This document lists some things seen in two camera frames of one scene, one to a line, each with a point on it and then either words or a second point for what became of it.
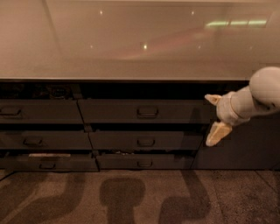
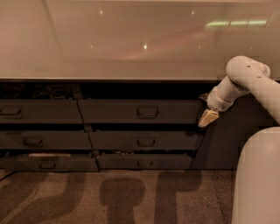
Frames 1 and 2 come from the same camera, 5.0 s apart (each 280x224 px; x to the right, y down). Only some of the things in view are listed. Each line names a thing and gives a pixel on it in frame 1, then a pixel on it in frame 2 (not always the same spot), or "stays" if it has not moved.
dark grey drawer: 45,140 stays
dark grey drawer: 148,111 stays
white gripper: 225,108 → 216,101
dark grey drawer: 144,161 stays
